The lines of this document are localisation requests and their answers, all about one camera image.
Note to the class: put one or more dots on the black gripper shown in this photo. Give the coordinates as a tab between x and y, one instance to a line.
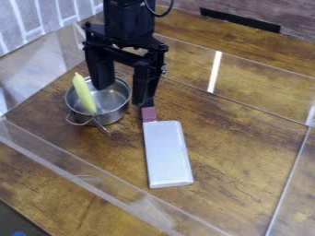
127	28

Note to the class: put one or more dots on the silver metal pot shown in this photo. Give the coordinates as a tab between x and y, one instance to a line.
111	102

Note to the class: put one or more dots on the yellow handled metal spoon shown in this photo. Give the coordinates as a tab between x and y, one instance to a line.
87	99

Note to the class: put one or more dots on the toy cleaver white blade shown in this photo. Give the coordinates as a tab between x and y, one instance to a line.
166	150

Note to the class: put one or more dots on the clear acrylic enclosure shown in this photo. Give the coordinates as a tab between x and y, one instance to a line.
214	162

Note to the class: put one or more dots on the black strip on wall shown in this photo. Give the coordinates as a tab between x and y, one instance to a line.
250	22

